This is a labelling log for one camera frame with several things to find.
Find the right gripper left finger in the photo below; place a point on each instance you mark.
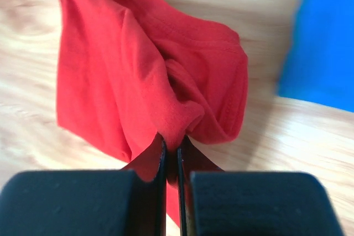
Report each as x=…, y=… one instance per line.
x=129, y=201

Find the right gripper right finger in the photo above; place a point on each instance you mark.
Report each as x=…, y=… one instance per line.
x=218, y=202

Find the red t shirt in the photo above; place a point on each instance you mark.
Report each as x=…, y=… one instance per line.
x=131, y=69

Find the folded blue t shirt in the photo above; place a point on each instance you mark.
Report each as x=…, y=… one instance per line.
x=319, y=65

